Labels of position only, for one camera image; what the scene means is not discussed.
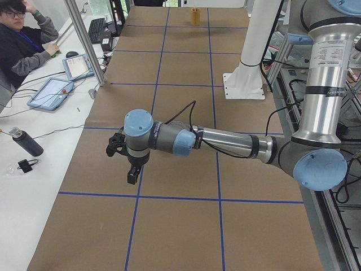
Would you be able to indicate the black keyboard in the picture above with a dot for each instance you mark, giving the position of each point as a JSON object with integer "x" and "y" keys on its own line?
{"x": 95, "y": 30}

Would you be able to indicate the far teach pendant tablet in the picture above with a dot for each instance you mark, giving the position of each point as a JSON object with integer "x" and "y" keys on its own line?
{"x": 77, "y": 67}

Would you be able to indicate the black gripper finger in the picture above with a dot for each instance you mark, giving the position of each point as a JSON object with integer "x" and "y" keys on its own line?
{"x": 132, "y": 175}

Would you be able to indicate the black computer mouse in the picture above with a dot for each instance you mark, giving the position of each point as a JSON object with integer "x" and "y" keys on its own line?
{"x": 71, "y": 54}

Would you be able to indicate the white camera mast pillar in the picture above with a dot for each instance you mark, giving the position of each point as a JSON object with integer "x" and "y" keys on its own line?
{"x": 245, "y": 82}

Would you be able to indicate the bamboo chopstick holder cup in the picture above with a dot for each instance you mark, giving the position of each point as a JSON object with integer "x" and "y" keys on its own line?
{"x": 195, "y": 16}

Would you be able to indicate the near teach pendant tablet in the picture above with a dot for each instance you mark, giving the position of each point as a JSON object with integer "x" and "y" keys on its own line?
{"x": 51, "y": 95}

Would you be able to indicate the black water bottle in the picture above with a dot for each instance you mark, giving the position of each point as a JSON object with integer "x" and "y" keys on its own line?
{"x": 24, "y": 140}

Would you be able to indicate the small black adapter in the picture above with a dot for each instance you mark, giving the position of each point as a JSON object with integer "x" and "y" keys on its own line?
{"x": 27, "y": 165}

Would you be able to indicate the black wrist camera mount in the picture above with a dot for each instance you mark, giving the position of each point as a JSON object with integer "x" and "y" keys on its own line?
{"x": 116, "y": 144}

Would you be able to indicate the black box on desk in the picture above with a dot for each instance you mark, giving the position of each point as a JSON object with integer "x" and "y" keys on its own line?
{"x": 107, "y": 44}

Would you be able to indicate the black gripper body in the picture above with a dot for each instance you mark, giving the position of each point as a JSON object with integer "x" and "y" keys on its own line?
{"x": 137, "y": 161}

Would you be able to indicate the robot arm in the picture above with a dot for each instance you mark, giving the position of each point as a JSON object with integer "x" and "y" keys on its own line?
{"x": 312, "y": 155}

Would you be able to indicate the teach pendant tablet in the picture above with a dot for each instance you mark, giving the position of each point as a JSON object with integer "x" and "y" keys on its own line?
{"x": 51, "y": 95}
{"x": 77, "y": 67}

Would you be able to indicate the seated person in hoodie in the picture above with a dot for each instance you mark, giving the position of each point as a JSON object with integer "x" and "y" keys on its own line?
{"x": 27, "y": 40}

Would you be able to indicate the aluminium frame post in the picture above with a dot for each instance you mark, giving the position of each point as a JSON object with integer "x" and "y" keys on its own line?
{"x": 84, "y": 39}

